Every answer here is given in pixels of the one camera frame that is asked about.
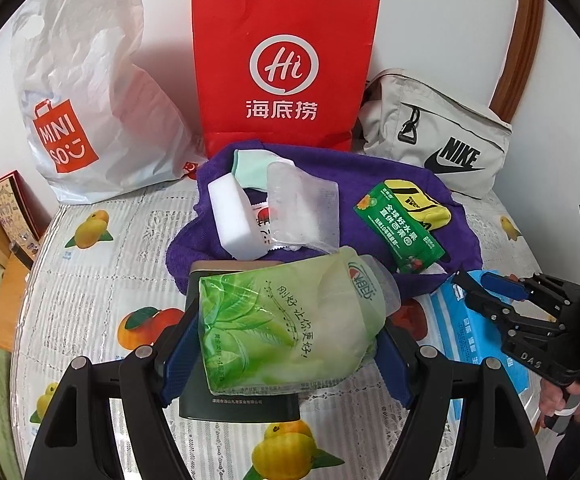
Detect patterned small box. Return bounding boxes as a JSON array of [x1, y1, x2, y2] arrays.
[[0, 171, 41, 261]]

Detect clear plastic bag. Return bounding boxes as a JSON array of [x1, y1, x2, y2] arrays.
[[265, 160, 341, 254]]

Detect green snack packet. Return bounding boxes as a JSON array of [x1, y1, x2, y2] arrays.
[[354, 180, 445, 275]]

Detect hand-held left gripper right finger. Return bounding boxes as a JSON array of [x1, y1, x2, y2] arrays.
[[377, 327, 536, 480]]

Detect purple towel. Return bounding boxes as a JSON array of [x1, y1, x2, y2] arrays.
[[166, 142, 483, 301]]

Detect yellow small bag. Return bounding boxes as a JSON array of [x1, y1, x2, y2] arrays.
[[390, 177, 453, 234]]

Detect small white red packet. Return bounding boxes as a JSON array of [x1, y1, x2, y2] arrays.
[[250, 200, 283, 251]]

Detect white sponge block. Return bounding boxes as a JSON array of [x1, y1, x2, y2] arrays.
[[207, 172, 267, 262]]

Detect person's right hand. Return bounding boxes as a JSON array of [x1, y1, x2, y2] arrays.
[[536, 378, 580, 434]]

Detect wooden headboard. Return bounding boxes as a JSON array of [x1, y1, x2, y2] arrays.
[[0, 157, 32, 352]]

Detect wooden door frame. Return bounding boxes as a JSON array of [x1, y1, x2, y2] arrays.
[[490, 0, 546, 122]]

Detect white plastic shopping bag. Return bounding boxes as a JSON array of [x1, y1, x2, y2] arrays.
[[10, 0, 209, 205]]

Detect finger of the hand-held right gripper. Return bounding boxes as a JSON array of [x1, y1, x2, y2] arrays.
[[452, 272, 526, 344], [476, 269, 533, 301]]

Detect red paper bag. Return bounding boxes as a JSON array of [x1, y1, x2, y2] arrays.
[[191, 0, 381, 159]]

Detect fruit print tablecloth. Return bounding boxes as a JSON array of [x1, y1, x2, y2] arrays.
[[7, 180, 561, 480]]

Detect blue tissue pack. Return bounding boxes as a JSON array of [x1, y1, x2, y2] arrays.
[[427, 270, 546, 392]]

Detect grey waist bag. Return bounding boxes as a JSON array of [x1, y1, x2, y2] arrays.
[[352, 69, 513, 194]]

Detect dark green tin box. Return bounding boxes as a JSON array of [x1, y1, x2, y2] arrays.
[[179, 260, 301, 421]]

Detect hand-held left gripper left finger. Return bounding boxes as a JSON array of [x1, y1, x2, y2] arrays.
[[24, 312, 203, 480]]

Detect green tissue pack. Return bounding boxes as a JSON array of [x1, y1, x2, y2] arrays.
[[199, 246, 402, 396]]

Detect mint green cloth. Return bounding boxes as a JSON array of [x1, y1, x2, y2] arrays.
[[231, 149, 291, 191]]

